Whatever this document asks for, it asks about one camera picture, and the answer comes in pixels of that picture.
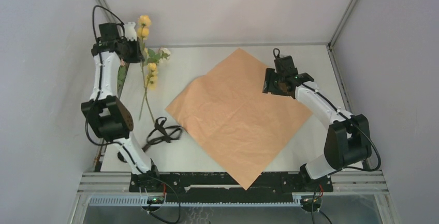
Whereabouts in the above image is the yellow fake flower stem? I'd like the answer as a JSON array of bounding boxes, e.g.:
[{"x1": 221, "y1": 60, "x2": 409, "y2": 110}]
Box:
[{"x1": 137, "y1": 15, "x2": 158, "y2": 124}]

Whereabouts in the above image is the white fake flower stem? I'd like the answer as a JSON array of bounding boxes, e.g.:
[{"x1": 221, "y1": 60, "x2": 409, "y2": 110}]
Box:
[{"x1": 139, "y1": 48, "x2": 171, "y2": 120}]

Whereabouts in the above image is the orange wrapping paper sheet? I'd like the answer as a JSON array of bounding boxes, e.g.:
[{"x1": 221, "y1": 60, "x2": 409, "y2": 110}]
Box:
[{"x1": 166, "y1": 49, "x2": 311, "y2": 189}]

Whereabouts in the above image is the pink fake flower stem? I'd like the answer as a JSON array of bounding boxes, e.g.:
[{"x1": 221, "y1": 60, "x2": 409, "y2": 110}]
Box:
[{"x1": 117, "y1": 62, "x2": 129, "y2": 97}]

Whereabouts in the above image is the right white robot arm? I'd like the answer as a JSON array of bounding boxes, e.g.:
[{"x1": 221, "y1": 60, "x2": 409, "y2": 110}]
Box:
[{"x1": 262, "y1": 68, "x2": 382, "y2": 191}]

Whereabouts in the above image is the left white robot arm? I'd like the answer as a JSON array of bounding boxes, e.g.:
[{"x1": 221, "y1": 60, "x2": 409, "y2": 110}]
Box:
[{"x1": 81, "y1": 37, "x2": 162, "y2": 191}]

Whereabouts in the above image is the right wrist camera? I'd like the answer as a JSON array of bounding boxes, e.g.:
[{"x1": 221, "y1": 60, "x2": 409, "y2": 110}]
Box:
[{"x1": 274, "y1": 55, "x2": 298, "y2": 77}]

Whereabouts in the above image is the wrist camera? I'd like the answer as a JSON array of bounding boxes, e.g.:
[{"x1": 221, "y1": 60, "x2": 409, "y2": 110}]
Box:
[
  {"x1": 274, "y1": 55, "x2": 298, "y2": 77},
  {"x1": 98, "y1": 23, "x2": 120, "y2": 42}
]

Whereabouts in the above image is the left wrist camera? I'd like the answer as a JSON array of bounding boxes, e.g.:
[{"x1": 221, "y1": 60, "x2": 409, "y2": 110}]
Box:
[{"x1": 98, "y1": 23, "x2": 120, "y2": 42}]

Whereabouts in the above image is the black ribbon strap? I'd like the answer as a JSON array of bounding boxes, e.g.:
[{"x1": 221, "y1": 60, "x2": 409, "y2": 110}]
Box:
[{"x1": 141, "y1": 116, "x2": 186, "y2": 153}]

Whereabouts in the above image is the black mounting base plate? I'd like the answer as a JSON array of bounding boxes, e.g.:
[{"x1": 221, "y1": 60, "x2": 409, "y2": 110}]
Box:
[{"x1": 128, "y1": 172, "x2": 334, "y2": 193}]

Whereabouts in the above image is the white cable duct rail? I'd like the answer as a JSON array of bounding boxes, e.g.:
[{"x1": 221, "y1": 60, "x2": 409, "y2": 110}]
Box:
[{"x1": 88, "y1": 196, "x2": 302, "y2": 207}]

